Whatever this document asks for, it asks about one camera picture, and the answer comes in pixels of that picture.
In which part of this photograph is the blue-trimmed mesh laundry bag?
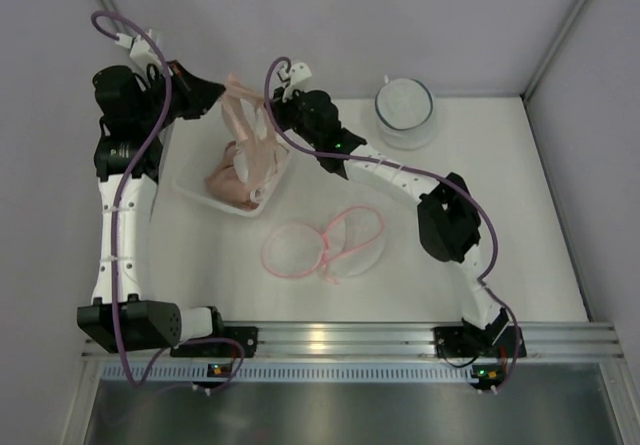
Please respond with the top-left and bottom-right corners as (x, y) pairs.
(374, 75), (436, 150)

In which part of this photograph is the pink-trimmed mesh laundry bag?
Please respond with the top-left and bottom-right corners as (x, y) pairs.
(261, 205), (386, 283)

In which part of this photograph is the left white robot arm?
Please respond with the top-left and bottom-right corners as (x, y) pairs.
(76, 61), (226, 356)

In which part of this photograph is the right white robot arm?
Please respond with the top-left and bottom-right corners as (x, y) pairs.
(265, 87), (524, 359)

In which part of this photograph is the white perforated plastic basket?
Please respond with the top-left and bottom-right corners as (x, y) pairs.
(174, 130), (292, 218)

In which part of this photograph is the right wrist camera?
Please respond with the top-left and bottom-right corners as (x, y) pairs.
(277, 62), (313, 102)

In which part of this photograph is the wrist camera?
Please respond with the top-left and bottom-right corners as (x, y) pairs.
(116, 33), (162, 70)
(277, 62), (313, 102)

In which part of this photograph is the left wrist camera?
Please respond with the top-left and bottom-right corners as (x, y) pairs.
(116, 33), (162, 70)

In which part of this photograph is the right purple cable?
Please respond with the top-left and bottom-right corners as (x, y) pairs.
(263, 57), (521, 391)

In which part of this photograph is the grey slotted cable duct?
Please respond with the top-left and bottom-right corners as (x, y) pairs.
(99, 362), (506, 382)

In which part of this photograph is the right aluminium frame post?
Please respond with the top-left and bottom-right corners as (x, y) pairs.
(520, 0), (592, 106)

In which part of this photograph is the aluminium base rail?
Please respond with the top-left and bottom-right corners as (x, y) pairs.
(84, 320), (621, 359)

